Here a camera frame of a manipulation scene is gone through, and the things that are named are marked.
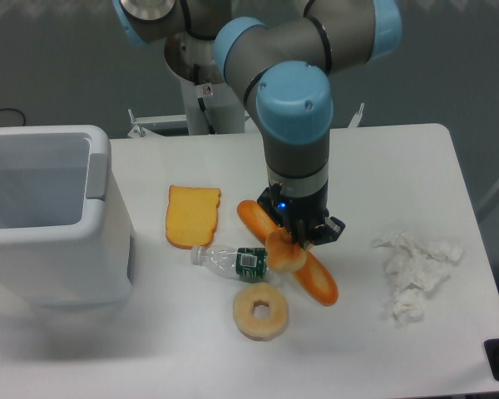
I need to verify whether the yellow toast slice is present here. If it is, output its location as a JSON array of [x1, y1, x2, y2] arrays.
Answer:
[[166, 185, 221, 249]]

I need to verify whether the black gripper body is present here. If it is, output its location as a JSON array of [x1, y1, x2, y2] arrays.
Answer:
[[257, 181, 345, 244]]

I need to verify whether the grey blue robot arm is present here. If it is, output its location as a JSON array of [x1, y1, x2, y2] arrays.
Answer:
[[113, 1, 403, 248]]

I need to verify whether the black floor cable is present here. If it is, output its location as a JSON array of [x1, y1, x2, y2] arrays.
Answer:
[[0, 107, 27, 126]]

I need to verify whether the round bread roll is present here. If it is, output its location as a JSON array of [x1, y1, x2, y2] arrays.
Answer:
[[265, 228, 307, 273]]

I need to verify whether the beige ring donut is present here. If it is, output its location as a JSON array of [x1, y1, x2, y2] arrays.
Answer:
[[232, 283, 289, 341]]

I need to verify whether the white trash can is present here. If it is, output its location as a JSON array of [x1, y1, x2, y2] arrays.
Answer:
[[0, 125, 134, 307]]

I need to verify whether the crumpled white tissue paper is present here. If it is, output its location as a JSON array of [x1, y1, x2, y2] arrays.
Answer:
[[372, 230, 464, 328]]

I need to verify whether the clear plastic bottle green label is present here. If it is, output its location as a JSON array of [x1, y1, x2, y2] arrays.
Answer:
[[190, 245, 284, 286]]

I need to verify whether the long orange baguette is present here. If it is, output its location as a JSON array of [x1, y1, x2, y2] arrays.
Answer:
[[237, 199, 338, 307]]

